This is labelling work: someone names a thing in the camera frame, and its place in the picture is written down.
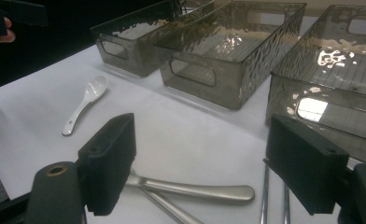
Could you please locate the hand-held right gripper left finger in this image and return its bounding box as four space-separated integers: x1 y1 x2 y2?
77 113 137 217

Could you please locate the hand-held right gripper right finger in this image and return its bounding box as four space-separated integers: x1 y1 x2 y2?
263 114 350 217

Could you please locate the metal chopstick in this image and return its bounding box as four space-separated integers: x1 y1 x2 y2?
260 164 270 224
282 183 292 224

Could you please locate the white ceramic spoon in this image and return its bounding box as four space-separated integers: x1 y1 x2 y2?
62 75 108 137

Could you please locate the transparent grey plastic bin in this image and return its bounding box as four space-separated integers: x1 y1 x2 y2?
90 0 217 77
154 0 307 110
265 4 366 167

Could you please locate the metal table knife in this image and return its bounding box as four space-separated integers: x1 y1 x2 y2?
124 173 256 205

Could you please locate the white table sheet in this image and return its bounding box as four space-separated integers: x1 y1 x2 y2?
0 15 366 224

